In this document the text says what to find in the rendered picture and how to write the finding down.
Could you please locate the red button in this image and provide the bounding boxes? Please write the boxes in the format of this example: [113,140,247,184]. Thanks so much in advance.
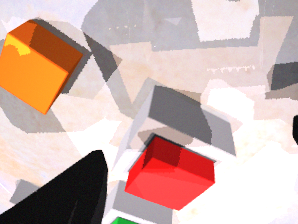
[112,85,237,212]

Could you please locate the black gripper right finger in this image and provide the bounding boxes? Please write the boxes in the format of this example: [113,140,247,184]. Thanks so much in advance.
[291,115,298,145]

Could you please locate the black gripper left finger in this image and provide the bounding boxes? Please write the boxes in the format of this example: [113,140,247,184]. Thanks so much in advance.
[0,149,109,224]

